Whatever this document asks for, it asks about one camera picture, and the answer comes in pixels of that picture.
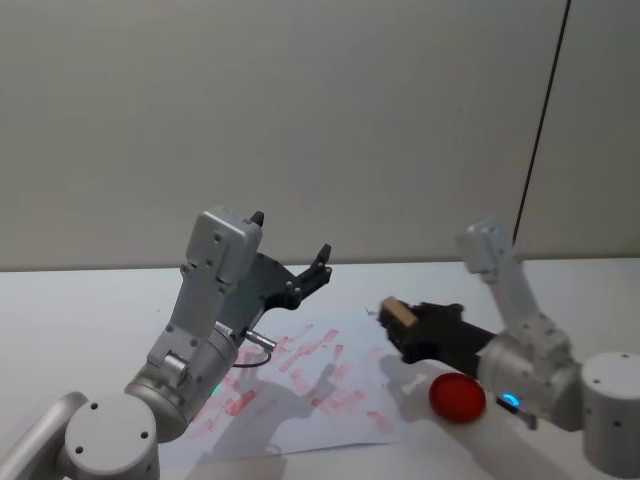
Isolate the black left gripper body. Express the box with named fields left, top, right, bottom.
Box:
left=219, top=252, right=302, bottom=332

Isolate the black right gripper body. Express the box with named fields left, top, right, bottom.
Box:
left=405, top=316, right=502, bottom=377

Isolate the wooden stamp block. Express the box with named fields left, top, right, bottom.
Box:
left=380, top=296, right=420, bottom=330

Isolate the white paper with red prints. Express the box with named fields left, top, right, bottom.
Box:
left=158, top=306, right=407, bottom=469

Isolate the thin dark cable, silver plug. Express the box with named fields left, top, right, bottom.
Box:
left=232, top=329, right=279, bottom=372

